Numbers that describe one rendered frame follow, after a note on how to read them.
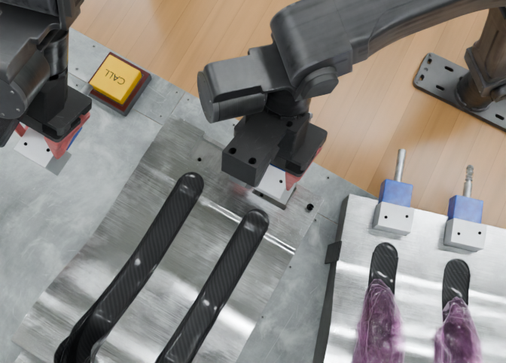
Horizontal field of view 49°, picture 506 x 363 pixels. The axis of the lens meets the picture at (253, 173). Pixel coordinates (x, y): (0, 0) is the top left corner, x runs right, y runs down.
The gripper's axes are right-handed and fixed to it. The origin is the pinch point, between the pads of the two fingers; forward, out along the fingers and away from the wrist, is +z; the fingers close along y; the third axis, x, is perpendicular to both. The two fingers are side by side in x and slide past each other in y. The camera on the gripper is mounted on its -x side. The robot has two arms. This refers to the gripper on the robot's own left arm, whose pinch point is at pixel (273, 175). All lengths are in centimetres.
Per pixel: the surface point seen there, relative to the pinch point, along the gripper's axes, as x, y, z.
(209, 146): 2.8, -12.2, 4.7
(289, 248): -4.2, 5.9, 8.0
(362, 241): 4.0, 14.2, 10.2
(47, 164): -15.8, -25.4, -1.2
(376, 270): 1.9, 17.9, 12.2
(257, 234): -4.8, 1.0, 7.9
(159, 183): -6.7, -14.6, 5.2
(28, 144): -15.2, -28.9, -2.4
